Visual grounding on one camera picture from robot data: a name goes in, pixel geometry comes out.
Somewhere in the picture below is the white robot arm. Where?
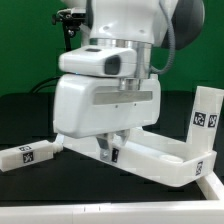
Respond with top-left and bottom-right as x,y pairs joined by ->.
54,0 -> 205,162

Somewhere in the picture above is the white desk top tray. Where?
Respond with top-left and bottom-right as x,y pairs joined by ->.
56,128 -> 217,187

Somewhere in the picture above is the black camera on stand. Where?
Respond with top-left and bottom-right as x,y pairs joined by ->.
51,7 -> 86,52

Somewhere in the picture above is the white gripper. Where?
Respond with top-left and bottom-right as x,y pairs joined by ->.
53,74 -> 161,162

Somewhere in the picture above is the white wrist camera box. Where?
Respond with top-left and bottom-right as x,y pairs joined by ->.
59,45 -> 137,78

